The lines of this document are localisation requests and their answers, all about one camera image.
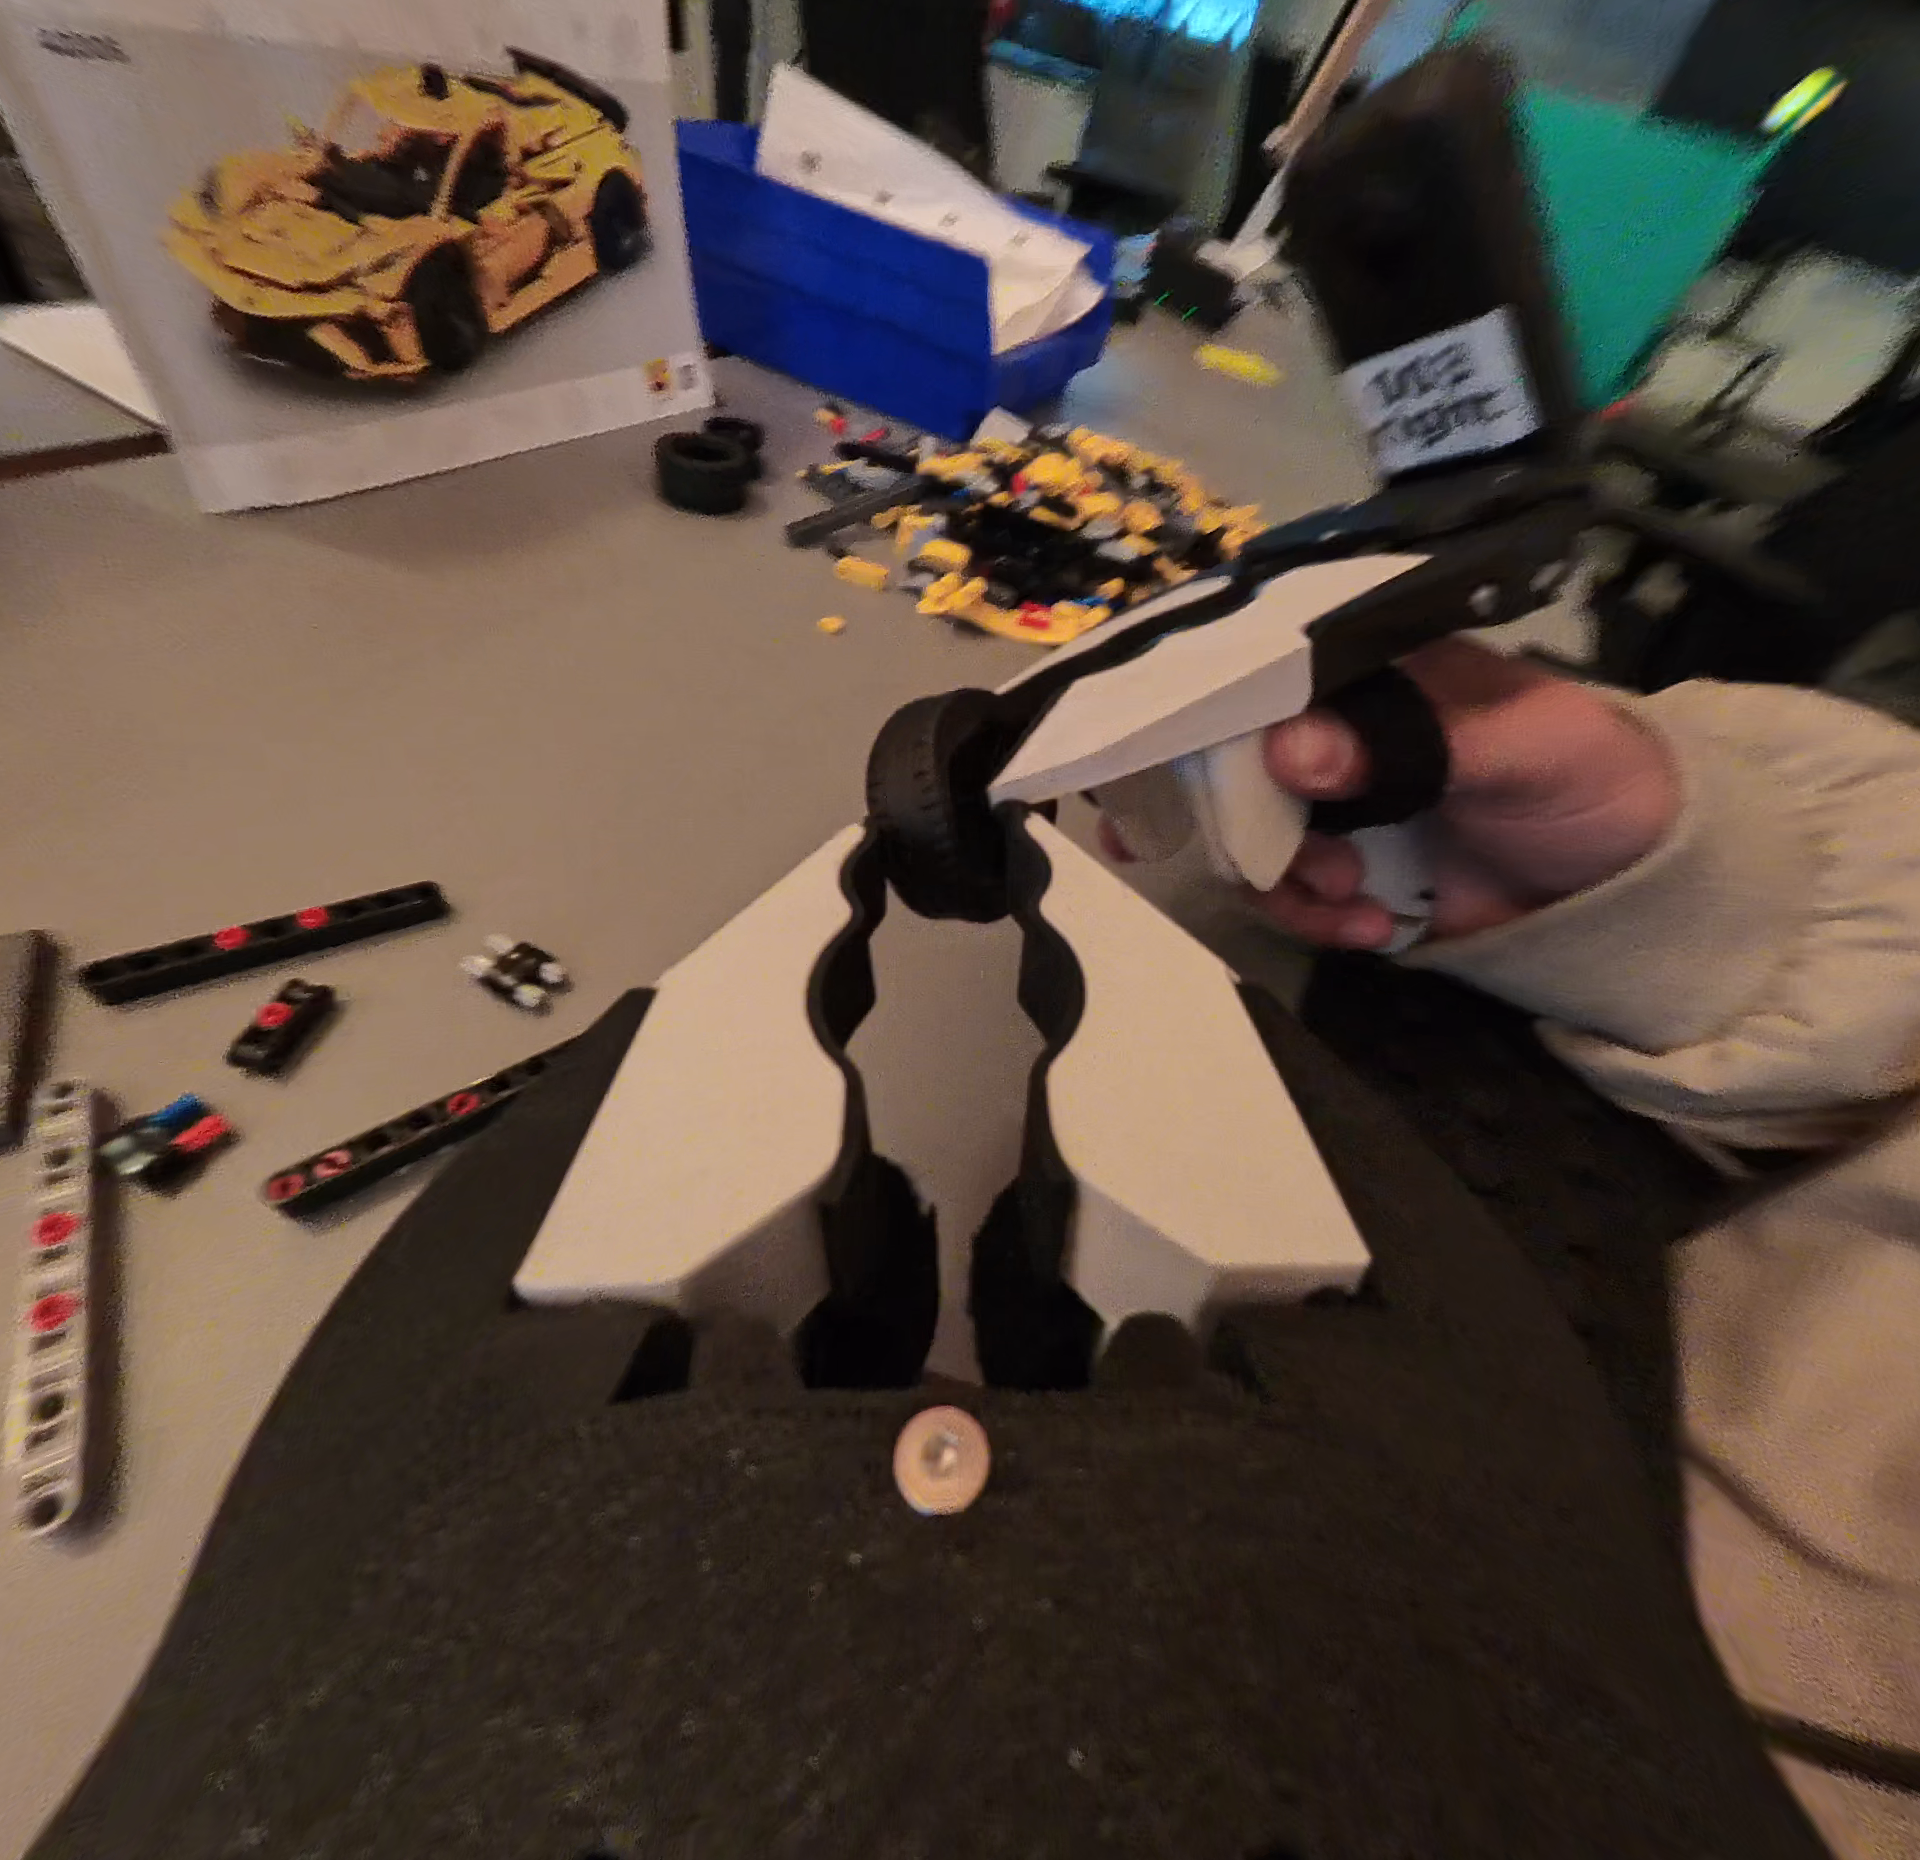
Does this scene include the light grey long toy beam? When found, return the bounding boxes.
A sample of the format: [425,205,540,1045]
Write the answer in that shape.
[6,1076,125,1540]

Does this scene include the white flat board base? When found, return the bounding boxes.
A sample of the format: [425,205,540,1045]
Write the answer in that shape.
[0,303,161,430]

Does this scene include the person's right forearm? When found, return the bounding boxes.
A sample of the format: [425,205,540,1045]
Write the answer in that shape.
[1410,681,1920,1174]

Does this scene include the grey black axle connector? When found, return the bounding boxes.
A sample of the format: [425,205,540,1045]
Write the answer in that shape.
[460,933,573,1010]

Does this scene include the pile of toy bricks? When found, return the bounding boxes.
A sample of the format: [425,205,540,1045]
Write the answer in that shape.
[787,407,1273,648]

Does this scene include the white booklet yellow car picture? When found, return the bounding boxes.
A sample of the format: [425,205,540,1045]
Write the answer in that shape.
[0,0,717,514]

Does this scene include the black device green light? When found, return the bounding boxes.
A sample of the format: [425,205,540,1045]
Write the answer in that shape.
[1145,220,1249,334]

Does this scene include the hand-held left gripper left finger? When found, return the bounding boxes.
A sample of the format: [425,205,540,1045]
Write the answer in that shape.
[513,823,883,1389]

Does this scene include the folded white instruction sheets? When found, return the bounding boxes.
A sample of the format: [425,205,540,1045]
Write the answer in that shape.
[756,66,1110,352]

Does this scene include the black beam two red pins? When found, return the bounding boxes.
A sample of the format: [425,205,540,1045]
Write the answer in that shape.
[77,879,453,1009]

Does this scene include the blue plastic bin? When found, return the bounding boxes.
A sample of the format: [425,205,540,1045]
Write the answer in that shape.
[675,117,1121,440]

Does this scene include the person's beige jacket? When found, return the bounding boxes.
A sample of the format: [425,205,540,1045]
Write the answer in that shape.
[1669,1138,1920,1860]

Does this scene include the grey desk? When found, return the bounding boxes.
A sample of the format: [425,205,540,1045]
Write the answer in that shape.
[0,301,1352,1803]

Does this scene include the black perforated armrest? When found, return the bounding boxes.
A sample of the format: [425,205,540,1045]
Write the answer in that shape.
[1296,957,1729,1519]

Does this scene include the person's right hand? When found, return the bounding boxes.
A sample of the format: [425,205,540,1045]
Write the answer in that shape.
[1252,648,1686,952]

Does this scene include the short black brick red pin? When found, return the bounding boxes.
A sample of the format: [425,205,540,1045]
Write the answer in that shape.
[223,975,340,1078]

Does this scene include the black standing panel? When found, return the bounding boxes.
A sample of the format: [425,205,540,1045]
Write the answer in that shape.
[787,0,995,169]

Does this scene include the black beam three red pins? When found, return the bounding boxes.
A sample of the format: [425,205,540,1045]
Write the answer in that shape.
[261,1041,582,1218]

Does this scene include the blue red pin cluster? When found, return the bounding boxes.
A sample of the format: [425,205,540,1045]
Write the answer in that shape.
[96,1093,237,1187]

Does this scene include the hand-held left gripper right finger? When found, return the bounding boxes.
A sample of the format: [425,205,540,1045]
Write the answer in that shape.
[1019,813,1372,1389]

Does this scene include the short grey beam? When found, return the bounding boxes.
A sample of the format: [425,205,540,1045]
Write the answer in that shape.
[0,928,63,1143]

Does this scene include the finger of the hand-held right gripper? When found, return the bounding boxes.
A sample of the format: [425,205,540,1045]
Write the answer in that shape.
[992,630,1322,811]
[992,553,1429,725]

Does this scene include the black wall screen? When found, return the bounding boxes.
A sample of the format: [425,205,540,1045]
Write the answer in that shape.
[1651,0,1920,270]

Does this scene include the wooden desk lamp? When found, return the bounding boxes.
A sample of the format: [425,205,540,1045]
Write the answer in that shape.
[1220,0,1421,282]

